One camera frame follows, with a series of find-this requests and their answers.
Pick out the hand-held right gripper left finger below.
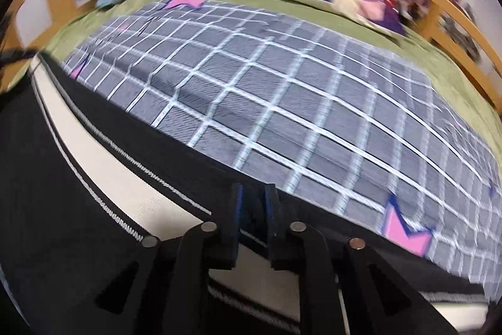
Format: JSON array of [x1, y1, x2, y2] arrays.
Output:
[[67, 184, 244, 335]]

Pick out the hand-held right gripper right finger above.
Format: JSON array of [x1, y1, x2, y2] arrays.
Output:
[[264, 184, 461, 335]]

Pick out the black pants with white stripe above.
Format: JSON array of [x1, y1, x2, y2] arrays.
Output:
[[0, 50, 495, 335]]

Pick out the grey plaid blanket pink stars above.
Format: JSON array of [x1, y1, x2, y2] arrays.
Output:
[[62, 0, 502, 281]]

